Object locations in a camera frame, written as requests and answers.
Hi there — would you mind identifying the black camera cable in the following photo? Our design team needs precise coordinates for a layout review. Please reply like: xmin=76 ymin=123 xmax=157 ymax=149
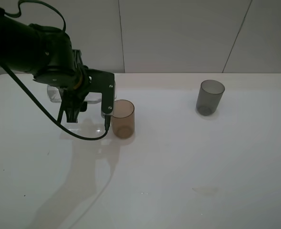
xmin=2 ymin=0 xmax=111 ymax=141

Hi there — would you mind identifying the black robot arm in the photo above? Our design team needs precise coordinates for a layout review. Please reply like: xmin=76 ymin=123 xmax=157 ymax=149
xmin=0 ymin=7 xmax=90 ymax=123

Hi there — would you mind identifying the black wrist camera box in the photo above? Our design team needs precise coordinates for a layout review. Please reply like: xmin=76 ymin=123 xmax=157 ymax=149
xmin=86 ymin=69 xmax=115 ymax=116

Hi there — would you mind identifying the clear plastic water bottle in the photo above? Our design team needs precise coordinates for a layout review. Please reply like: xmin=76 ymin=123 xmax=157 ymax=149
xmin=47 ymin=85 xmax=102 ymax=104

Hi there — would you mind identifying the brown translucent plastic cup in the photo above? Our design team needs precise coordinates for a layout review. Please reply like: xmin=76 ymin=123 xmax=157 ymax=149
xmin=111 ymin=100 xmax=135 ymax=139

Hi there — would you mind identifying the grey translucent plastic cup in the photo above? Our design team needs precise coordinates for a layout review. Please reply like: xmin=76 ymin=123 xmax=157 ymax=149
xmin=196 ymin=80 xmax=225 ymax=116

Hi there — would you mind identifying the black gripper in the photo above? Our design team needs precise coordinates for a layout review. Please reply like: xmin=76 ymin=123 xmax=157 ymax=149
xmin=59 ymin=69 xmax=91 ymax=123

